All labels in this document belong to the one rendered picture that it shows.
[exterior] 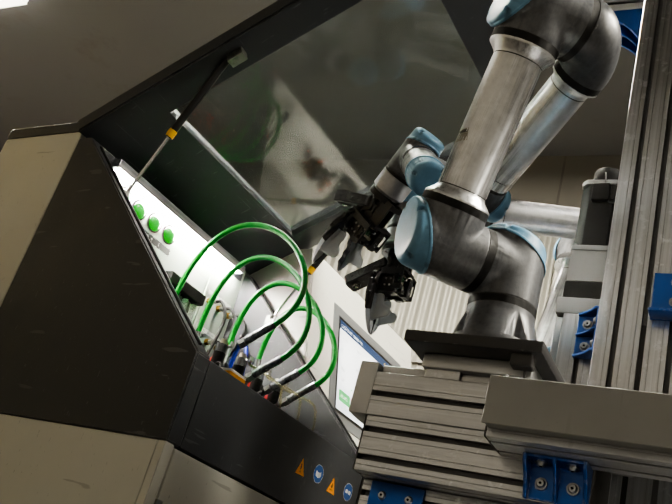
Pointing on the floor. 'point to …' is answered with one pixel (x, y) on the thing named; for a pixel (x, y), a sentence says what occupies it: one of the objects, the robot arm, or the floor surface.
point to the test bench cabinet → (77, 464)
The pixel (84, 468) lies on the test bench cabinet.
